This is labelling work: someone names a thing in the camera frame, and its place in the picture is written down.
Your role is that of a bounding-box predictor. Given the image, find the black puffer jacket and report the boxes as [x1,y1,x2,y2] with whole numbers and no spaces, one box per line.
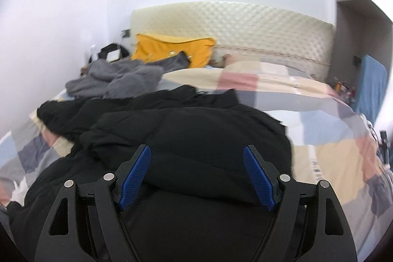
[8,86,292,261]

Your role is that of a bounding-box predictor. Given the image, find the grey fleece garment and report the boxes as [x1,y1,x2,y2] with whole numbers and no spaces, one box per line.
[65,51,191,99]

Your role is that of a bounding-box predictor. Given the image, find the black camera on tripod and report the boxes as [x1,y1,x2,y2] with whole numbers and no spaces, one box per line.
[377,130,392,170]

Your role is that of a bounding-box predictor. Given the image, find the blue towel on chair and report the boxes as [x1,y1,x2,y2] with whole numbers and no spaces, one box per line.
[352,55,388,125]

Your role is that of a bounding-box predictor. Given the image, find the cream quilted headboard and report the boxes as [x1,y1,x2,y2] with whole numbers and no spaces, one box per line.
[131,1,334,82]

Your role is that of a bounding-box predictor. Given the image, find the grey wall cabinet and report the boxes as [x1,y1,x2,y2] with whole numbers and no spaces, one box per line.
[328,0,392,86]

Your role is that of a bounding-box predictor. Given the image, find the yellow pillow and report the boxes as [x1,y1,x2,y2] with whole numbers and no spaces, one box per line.
[131,33,216,68]

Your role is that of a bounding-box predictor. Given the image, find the bottles on bedside shelf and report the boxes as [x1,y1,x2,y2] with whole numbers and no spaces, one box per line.
[332,78,356,104]

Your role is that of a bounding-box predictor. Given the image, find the wall socket panel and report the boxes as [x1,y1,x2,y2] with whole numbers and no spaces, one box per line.
[121,29,131,38]

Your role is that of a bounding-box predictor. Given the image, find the patchwork checked duvet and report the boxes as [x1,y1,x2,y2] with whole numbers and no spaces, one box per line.
[1,61,392,261]

